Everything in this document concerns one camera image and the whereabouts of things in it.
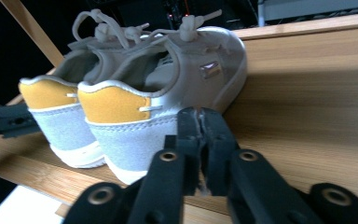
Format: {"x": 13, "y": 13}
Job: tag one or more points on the light grey background equipment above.
{"x": 317, "y": 7}

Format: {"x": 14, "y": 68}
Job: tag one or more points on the beige sneaker with yellow heel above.
{"x": 65, "y": 130}
{"x": 130, "y": 146}

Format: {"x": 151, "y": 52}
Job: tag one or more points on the three-tier wooden shoe rack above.
{"x": 292, "y": 109}

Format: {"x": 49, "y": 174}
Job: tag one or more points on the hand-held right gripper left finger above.
{"x": 164, "y": 186}

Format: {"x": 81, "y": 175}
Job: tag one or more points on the white table mat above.
{"x": 18, "y": 208}

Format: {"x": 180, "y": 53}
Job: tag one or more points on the dark device with red lights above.
{"x": 175, "y": 11}

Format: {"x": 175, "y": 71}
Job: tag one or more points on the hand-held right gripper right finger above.
{"x": 248, "y": 186}

